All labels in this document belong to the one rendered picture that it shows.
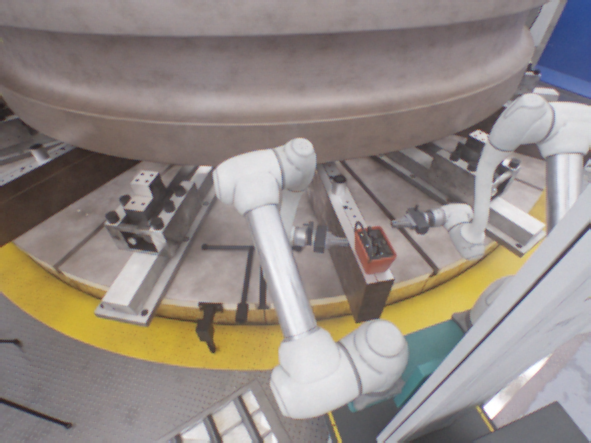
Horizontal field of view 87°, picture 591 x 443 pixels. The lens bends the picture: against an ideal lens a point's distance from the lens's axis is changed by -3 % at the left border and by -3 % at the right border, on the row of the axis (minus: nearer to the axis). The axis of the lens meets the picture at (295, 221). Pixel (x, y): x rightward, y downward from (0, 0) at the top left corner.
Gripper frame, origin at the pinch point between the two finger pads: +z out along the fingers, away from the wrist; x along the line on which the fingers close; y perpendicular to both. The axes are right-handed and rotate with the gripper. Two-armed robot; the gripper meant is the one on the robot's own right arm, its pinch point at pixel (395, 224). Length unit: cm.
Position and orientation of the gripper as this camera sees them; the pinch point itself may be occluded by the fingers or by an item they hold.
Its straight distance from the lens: 155.8
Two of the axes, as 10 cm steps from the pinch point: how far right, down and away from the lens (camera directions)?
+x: 2.1, 7.0, -6.9
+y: 0.0, -7.0, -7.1
